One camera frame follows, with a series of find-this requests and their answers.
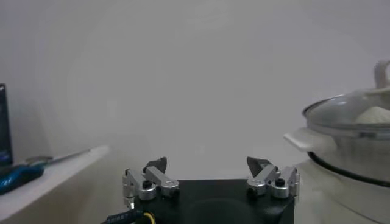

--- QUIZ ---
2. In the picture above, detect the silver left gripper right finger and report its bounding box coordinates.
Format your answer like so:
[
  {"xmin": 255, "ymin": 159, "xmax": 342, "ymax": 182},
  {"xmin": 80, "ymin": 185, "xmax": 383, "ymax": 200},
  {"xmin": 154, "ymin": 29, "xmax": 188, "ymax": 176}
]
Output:
[{"xmin": 246, "ymin": 156, "xmax": 301, "ymax": 199}]

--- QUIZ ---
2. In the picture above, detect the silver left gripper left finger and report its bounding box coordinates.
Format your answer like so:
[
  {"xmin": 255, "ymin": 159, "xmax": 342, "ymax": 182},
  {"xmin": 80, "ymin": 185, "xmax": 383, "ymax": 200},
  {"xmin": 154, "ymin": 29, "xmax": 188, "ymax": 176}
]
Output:
[{"xmin": 122, "ymin": 156, "xmax": 181, "ymax": 211}]

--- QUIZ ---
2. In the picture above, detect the glass pot lid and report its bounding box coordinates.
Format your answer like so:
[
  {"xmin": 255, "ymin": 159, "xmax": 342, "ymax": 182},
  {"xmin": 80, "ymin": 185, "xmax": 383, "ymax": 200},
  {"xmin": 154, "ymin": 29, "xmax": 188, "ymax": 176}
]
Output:
[{"xmin": 302, "ymin": 60, "xmax": 390, "ymax": 135}]

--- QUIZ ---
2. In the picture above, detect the white steamed baozi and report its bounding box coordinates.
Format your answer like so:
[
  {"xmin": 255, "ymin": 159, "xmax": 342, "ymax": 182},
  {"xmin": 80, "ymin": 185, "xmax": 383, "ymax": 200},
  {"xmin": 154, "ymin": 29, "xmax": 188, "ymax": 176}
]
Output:
[{"xmin": 355, "ymin": 105, "xmax": 390, "ymax": 125}]

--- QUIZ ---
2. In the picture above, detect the stainless steel steamer basket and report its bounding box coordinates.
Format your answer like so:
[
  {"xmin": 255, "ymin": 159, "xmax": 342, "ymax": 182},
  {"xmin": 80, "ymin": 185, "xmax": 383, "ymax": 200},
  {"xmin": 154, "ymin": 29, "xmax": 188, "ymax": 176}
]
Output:
[{"xmin": 283, "ymin": 126, "xmax": 390, "ymax": 185}]

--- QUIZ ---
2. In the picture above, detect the white electric pot base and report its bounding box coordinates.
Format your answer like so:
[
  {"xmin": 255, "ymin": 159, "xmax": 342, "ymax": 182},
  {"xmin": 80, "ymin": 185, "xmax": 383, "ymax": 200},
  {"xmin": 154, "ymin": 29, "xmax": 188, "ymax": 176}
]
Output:
[{"xmin": 295, "ymin": 152, "xmax": 390, "ymax": 224}]

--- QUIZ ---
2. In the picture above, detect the white side table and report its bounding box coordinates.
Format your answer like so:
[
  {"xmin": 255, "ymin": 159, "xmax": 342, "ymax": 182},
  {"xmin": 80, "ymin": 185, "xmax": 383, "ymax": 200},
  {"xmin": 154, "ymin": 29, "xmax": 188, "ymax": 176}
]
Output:
[{"xmin": 0, "ymin": 145, "xmax": 110, "ymax": 222}]

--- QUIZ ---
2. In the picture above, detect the blue computer mouse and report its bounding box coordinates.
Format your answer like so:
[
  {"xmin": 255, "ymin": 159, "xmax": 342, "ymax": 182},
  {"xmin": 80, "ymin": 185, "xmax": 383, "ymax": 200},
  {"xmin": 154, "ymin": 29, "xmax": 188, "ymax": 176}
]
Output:
[{"xmin": 0, "ymin": 164, "xmax": 46, "ymax": 195}]

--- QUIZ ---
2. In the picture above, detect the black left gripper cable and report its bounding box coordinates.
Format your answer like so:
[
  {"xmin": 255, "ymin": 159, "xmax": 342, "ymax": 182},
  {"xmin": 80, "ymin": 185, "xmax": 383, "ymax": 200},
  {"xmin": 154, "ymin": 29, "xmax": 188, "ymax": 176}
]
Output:
[{"xmin": 102, "ymin": 209, "xmax": 156, "ymax": 224}]

